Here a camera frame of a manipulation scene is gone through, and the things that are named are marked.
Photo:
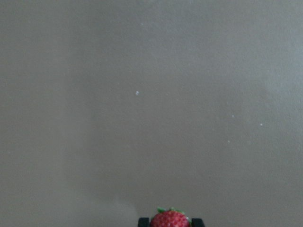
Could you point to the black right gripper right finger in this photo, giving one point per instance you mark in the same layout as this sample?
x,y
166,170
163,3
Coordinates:
x,y
197,222

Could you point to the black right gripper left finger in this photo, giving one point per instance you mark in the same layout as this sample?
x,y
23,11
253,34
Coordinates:
x,y
143,222

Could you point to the red strawberry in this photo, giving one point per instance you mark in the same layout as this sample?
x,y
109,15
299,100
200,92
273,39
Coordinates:
x,y
170,218

